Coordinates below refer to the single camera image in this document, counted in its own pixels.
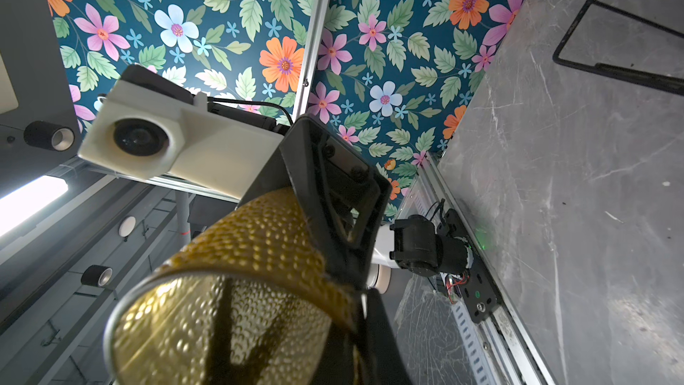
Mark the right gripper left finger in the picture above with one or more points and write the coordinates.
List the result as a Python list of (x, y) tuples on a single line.
[(249, 326)]

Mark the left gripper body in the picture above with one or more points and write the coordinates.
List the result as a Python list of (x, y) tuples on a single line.
[(343, 197)]

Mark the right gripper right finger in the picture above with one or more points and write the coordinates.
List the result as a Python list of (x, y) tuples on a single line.
[(370, 356)]

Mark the olive green glass cup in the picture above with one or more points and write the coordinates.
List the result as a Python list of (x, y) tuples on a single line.
[(159, 332)]

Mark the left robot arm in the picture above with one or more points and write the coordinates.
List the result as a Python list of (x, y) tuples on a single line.
[(412, 235)]

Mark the ceiling light strip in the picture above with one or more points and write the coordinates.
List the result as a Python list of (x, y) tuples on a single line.
[(23, 203)]

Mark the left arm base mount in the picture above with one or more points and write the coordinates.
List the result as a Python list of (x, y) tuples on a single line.
[(478, 289)]

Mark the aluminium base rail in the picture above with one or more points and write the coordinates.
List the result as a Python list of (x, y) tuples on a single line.
[(491, 339)]

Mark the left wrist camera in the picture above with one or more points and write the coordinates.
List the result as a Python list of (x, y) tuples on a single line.
[(150, 127)]

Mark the black wire dish rack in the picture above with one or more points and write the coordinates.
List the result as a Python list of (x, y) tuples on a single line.
[(639, 42)]

